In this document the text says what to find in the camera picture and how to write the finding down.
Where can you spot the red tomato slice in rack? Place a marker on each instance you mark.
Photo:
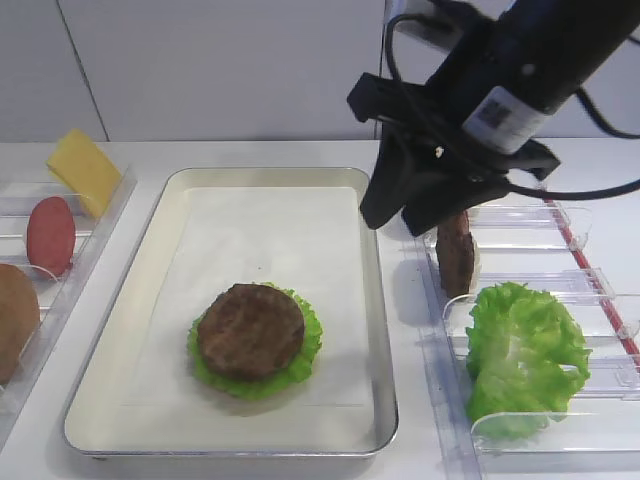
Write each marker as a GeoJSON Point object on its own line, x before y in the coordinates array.
{"type": "Point", "coordinates": [51, 235]}

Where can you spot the clear acrylic rack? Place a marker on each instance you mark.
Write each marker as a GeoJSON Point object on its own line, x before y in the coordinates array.
{"type": "Point", "coordinates": [57, 295]}
{"type": "Point", "coordinates": [588, 258]}

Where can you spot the cream metal tray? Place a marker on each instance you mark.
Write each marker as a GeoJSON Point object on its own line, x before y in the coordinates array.
{"type": "Point", "coordinates": [101, 421]}

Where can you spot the brown meat patty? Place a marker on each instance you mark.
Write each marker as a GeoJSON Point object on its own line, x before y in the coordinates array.
{"type": "Point", "coordinates": [250, 332]}
{"type": "Point", "coordinates": [455, 250]}

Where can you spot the white paper tray liner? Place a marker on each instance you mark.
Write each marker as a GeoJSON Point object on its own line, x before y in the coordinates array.
{"type": "Point", "coordinates": [203, 240]}

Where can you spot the green lettuce leaf in rack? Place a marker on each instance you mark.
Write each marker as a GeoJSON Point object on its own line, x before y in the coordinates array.
{"type": "Point", "coordinates": [527, 359]}

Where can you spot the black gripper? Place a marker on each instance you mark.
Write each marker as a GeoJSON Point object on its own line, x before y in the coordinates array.
{"type": "Point", "coordinates": [429, 163]}

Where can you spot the brown bun half left rack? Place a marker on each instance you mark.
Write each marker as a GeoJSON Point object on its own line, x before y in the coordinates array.
{"type": "Point", "coordinates": [20, 316]}

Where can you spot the green lettuce leaf on tray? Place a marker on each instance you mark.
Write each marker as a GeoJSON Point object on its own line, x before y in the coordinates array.
{"type": "Point", "coordinates": [298, 371]}

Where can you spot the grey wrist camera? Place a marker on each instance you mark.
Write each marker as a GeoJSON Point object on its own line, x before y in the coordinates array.
{"type": "Point", "coordinates": [433, 26]}

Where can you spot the clear acrylic left rack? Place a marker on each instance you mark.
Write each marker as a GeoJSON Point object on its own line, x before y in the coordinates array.
{"type": "Point", "coordinates": [57, 295]}

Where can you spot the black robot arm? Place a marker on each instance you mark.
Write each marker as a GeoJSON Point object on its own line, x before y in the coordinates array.
{"type": "Point", "coordinates": [506, 76]}

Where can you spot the clear acrylic right rack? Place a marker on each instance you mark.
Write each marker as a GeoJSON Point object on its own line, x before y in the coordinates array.
{"type": "Point", "coordinates": [588, 258]}

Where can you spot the yellow cheese slice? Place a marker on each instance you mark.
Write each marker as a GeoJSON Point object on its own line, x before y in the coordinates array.
{"type": "Point", "coordinates": [79, 164]}

